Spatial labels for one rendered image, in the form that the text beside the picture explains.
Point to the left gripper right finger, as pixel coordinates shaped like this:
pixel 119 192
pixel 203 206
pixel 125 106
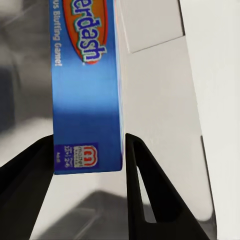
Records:
pixel 174 220

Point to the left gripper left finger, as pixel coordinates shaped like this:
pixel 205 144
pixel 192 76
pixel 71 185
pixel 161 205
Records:
pixel 24 182

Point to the board game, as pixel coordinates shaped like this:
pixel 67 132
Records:
pixel 87 101

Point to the toy box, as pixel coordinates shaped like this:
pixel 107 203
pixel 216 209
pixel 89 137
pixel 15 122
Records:
pixel 159 106

